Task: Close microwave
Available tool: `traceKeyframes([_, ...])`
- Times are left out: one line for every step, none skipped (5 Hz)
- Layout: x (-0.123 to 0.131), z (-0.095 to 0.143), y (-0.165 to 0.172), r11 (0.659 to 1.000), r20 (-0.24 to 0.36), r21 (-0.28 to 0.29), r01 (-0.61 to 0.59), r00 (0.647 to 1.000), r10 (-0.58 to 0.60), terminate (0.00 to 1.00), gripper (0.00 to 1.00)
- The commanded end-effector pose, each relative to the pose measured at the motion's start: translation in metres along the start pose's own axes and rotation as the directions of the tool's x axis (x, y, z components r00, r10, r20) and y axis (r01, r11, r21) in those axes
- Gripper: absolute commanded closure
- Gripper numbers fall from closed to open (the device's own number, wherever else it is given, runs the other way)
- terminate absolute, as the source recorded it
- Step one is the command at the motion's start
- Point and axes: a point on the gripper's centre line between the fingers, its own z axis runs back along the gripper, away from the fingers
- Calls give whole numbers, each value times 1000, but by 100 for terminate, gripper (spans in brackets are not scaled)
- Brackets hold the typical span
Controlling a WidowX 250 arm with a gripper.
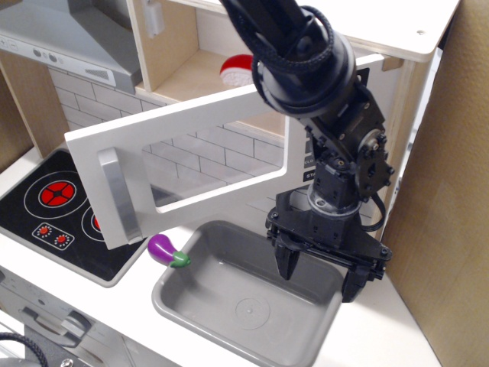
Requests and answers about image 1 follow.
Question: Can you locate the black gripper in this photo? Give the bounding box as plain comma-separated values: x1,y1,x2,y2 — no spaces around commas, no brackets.
266,191,392,303

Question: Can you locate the white microwave door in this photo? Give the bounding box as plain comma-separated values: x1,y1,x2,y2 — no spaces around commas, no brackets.
63,53,385,252

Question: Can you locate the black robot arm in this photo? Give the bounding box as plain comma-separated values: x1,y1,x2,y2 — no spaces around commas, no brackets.
223,1,394,303

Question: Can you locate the wooden toy microwave cabinet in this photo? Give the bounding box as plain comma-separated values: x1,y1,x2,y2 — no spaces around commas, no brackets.
128,1,458,235

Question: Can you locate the grey plastic sink basin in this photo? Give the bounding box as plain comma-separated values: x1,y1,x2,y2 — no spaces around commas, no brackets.
152,221,343,366

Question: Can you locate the brown cardboard panel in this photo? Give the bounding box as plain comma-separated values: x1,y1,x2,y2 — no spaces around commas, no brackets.
383,1,488,366

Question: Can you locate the purple toy eggplant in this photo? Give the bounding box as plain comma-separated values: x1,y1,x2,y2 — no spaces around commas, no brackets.
147,234,191,268

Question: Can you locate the red white toy food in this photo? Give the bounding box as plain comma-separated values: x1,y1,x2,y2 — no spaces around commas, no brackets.
219,54,253,86

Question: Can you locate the grey toy oven front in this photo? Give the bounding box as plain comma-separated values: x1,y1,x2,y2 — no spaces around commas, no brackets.
1,267,176,366

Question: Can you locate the black toy stovetop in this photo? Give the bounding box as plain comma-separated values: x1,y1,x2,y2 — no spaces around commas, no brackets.
1,149,145,287

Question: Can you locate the grey range hood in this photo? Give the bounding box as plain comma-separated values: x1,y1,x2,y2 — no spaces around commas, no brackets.
1,1,142,94

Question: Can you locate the grey microwave door handle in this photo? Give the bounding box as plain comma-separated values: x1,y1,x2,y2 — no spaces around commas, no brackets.
98,148,143,245

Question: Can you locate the grey oven door handle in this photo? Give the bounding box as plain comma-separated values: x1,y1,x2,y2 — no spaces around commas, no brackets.
19,307,92,348

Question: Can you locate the black braided cable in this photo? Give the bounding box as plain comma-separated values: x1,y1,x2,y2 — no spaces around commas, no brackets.
0,331,49,367

